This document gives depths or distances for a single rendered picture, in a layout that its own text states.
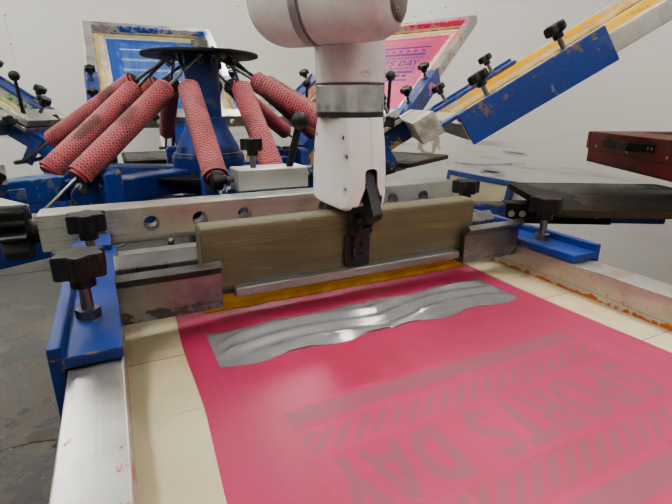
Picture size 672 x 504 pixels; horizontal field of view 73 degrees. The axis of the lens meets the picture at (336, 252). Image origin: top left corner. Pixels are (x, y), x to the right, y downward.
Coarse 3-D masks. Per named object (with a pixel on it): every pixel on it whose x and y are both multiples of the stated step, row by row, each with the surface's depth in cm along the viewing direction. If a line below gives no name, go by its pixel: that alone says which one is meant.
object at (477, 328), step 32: (352, 288) 58; (384, 288) 58; (416, 288) 58; (512, 288) 58; (448, 320) 49; (480, 320) 49; (512, 320) 49; (544, 320) 49; (576, 320) 49; (448, 352) 43; (608, 352) 43; (640, 352) 43
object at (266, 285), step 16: (416, 256) 57; (432, 256) 58; (448, 256) 59; (320, 272) 52; (336, 272) 52; (352, 272) 53; (368, 272) 54; (240, 288) 47; (256, 288) 48; (272, 288) 49
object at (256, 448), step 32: (192, 320) 49; (224, 320) 49; (256, 320) 49; (192, 352) 43; (288, 352) 43; (320, 352) 43; (352, 352) 43; (384, 352) 43; (416, 352) 43; (224, 384) 38; (256, 384) 38; (288, 384) 38; (320, 384) 38; (352, 384) 38; (224, 416) 34; (256, 416) 34; (224, 448) 31; (256, 448) 31; (288, 448) 31; (224, 480) 28; (256, 480) 28; (288, 480) 28; (320, 480) 28
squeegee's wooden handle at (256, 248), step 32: (224, 224) 47; (256, 224) 48; (288, 224) 49; (320, 224) 51; (384, 224) 55; (416, 224) 57; (448, 224) 59; (224, 256) 47; (256, 256) 48; (288, 256) 50; (320, 256) 52; (384, 256) 56; (224, 288) 48
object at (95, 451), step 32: (512, 256) 65; (544, 256) 60; (576, 288) 56; (608, 288) 52; (640, 288) 49; (96, 384) 32; (128, 384) 37; (64, 416) 28; (96, 416) 28; (128, 416) 29; (64, 448) 26; (96, 448) 26; (128, 448) 26; (64, 480) 24; (96, 480) 24; (128, 480) 24
